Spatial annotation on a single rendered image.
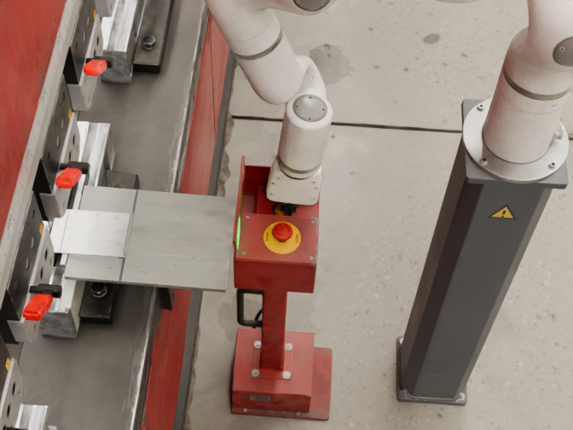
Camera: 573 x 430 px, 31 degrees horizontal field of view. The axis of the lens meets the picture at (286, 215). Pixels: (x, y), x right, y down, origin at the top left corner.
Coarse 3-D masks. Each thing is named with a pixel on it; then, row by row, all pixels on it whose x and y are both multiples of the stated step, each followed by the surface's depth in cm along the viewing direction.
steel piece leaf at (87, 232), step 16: (80, 224) 170; (96, 224) 170; (112, 224) 170; (128, 224) 168; (64, 240) 168; (80, 240) 168; (96, 240) 168; (112, 240) 168; (128, 240) 168; (112, 256) 167
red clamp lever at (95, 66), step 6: (90, 60) 156; (96, 60) 152; (102, 60) 155; (108, 60) 155; (84, 66) 148; (90, 66) 148; (96, 66) 148; (102, 66) 151; (108, 66) 155; (84, 72) 148; (90, 72) 148; (96, 72) 148; (102, 72) 152
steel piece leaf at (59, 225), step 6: (66, 216) 171; (54, 222) 170; (60, 222) 170; (66, 222) 170; (54, 228) 169; (60, 228) 169; (54, 234) 169; (60, 234) 169; (54, 240) 168; (60, 240) 168; (54, 246) 167; (60, 246) 167; (54, 252) 167
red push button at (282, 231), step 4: (276, 224) 194; (280, 224) 194; (284, 224) 194; (288, 224) 194; (276, 228) 193; (280, 228) 193; (284, 228) 193; (288, 228) 193; (272, 232) 193; (276, 232) 193; (280, 232) 193; (284, 232) 193; (288, 232) 193; (292, 232) 194; (276, 236) 193; (280, 236) 192; (284, 236) 192; (288, 236) 193; (280, 240) 193; (284, 240) 193
